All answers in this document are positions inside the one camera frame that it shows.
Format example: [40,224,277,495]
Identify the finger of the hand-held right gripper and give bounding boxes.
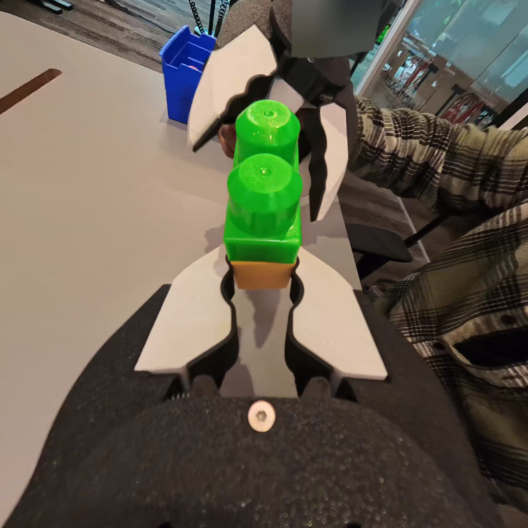
[304,101,350,223]
[186,24,307,153]

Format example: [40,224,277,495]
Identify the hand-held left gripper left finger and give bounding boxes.
[134,249,241,392]

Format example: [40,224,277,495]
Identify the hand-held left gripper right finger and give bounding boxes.
[285,258,389,393]

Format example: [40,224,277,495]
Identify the blue plastic bin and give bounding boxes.
[160,26,217,124]

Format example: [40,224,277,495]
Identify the yellow mega block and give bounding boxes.
[229,260,298,290]

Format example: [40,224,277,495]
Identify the green two-stud mega block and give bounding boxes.
[223,99,303,263]

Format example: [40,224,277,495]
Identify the person's right forearm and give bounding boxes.
[348,96,528,215]

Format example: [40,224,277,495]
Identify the person's right hand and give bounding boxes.
[218,123,237,159]

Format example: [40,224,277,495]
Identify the black coiled cable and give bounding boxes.
[188,0,207,35]
[208,0,229,35]

